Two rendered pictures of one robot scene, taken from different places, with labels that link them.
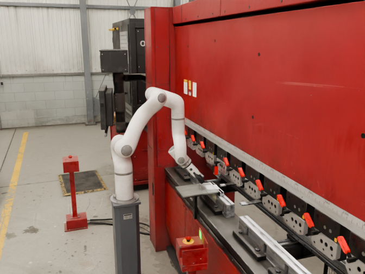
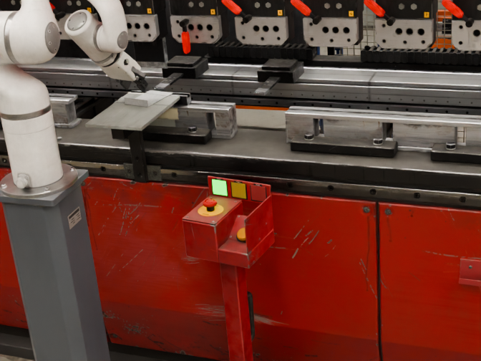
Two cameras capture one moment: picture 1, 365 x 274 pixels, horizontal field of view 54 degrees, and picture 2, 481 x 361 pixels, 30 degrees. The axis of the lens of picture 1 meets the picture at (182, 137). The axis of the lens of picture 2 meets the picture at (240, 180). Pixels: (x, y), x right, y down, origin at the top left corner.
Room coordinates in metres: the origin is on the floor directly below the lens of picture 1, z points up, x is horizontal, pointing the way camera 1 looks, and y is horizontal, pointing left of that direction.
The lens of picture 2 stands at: (0.51, 1.58, 1.87)
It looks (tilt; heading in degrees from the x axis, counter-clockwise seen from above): 24 degrees down; 311
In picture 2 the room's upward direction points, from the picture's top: 5 degrees counter-clockwise
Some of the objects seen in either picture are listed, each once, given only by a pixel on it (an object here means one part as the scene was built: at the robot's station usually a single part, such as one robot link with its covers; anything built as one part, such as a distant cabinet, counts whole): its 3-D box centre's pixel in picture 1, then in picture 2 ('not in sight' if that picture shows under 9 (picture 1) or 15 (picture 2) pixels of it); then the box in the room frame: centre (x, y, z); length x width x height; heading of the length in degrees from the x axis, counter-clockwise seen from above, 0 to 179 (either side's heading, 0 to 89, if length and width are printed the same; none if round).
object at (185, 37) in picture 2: (216, 167); (186, 36); (2.27, -0.23, 1.20); 0.04 x 0.02 x 0.10; 109
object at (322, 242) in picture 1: (332, 232); not in sight; (1.32, -0.61, 1.26); 0.15 x 0.09 x 0.17; 19
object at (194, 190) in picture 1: (196, 189); (134, 111); (2.39, -0.10, 1.00); 0.26 x 0.18 x 0.01; 109
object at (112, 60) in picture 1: (115, 94); not in sight; (3.47, 0.64, 1.53); 0.51 x 0.25 x 0.85; 9
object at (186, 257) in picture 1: (191, 249); (227, 220); (2.01, -0.06, 0.75); 0.20 x 0.16 x 0.18; 11
